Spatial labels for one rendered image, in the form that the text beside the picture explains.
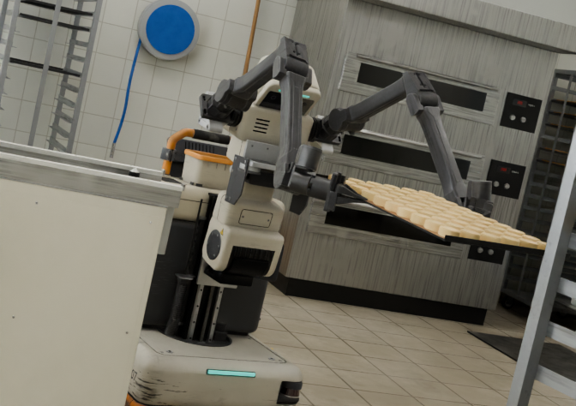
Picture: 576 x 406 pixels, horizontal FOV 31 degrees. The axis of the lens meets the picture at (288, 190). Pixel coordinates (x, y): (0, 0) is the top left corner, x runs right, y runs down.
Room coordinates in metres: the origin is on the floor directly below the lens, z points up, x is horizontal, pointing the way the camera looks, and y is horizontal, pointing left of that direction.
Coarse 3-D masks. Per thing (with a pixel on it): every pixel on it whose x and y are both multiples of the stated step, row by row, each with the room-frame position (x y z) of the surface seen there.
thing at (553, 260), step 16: (560, 192) 2.05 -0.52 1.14; (560, 208) 2.04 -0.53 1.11; (560, 224) 2.03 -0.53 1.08; (560, 240) 2.03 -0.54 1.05; (544, 256) 2.04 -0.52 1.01; (560, 256) 2.03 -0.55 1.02; (544, 272) 2.04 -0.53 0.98; (560, 272) 2.04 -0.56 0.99; (544, 288) 2.03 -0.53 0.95; (544, 304) 2.03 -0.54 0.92; (528, 320) 2.05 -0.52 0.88; (544, 320) 2.03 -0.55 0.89; (528, 336) 2.04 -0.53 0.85; (544, 336) 2.04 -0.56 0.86; (528, 352) 2.03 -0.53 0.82; (528, 368) 2.03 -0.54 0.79; (512, 384) 2.05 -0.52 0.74; (528, 384) 2.03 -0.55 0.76; (512, 400) 2.04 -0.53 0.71; (528, 400) 2.04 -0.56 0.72
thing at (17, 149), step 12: (0, 144) 2.94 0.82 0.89; (12, 144) 2.95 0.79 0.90; (24, 156) 2.97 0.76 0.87; (36, 156) 2.98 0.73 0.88; (48, 156) 2.99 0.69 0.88; (60, 156) 3.00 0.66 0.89; (72, 156) 3.01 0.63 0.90; (96, 168) 3.04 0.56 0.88; (108, 168) 3.05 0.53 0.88; (120, 168) 3.06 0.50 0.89; (132, 168) 3.07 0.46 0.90; (144, 168) 3.10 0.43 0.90; (156, 180) 3.09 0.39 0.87
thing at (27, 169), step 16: (0, 160) 2.67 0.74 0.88; (16, 160) 2.68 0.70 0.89; (32, 160) 2.69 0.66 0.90; (16, 176) 2.68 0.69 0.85; (32, 176) 2.70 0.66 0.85; (48, 176) 2.71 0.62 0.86; (64, 176) 2.72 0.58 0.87; (80, 176) 2.74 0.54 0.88; (96, 176) 2.75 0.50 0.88; (112, 176) 2.76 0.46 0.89; (128, 176) 2.78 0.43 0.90; (96, 192) 2.75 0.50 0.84; (112, 192) 2.77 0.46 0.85; (128, 192) 2.78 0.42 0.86; (144, 192) 2.79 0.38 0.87; (160, 192) 2.81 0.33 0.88; (176, 192) 2.82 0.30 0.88
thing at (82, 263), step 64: (0, 192) 2.66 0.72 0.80; (64, 192) 2.72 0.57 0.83; (0, 256) 2.67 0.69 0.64; (64, 256) 2.72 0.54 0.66; (128, 256) 2.78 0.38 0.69; (0, 320) 2.68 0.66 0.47; (64, 320) 2.74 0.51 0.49; (128, 320) 2.79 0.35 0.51; (0, 384) 2.69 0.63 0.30; (64, 384) 2.75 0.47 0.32; (128, 384) 2.81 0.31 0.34
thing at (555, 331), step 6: (552, 324) 2.03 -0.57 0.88; (552, 330) 2.03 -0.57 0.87; (558, 330) 2.01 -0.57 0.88; (564, 330) 2.00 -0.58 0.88; (570, 330) 1.99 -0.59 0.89; (552, 336) 2.02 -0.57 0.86; (558, 336) 2.01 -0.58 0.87; (564, 336) 2.00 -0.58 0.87; (570, 336) 1.99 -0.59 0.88; (564, 342) 2.00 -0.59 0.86; (570, 342) 1.98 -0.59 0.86
